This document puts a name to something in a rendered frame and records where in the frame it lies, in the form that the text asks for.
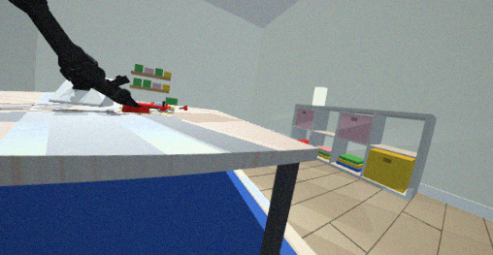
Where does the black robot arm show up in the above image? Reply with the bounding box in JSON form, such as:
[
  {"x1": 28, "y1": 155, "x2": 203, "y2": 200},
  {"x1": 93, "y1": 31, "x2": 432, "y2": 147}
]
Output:
[{"x1": 9, "y1": 0, "x2": 131, "y2": 91}]

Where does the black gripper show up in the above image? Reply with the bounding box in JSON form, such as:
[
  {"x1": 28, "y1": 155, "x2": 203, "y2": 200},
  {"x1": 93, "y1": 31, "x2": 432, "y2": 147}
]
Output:
[{"x1": 94, "y1": 79, "x2": 141, "y2": 108}]

